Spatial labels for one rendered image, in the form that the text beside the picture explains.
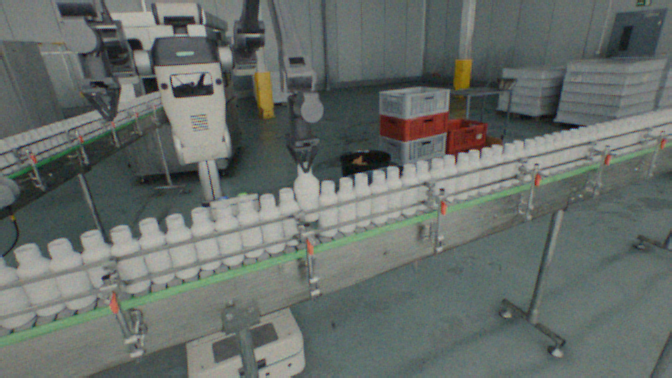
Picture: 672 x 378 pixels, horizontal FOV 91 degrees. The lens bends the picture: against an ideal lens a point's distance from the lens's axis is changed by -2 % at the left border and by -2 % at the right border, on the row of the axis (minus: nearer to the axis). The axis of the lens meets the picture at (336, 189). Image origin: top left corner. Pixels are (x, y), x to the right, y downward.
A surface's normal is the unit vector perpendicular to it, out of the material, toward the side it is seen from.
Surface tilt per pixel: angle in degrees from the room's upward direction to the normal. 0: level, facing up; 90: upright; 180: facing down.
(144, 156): 90
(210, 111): 90
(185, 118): 90
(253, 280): 90
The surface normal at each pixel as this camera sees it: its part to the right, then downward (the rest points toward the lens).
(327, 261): 0.44, 0.33
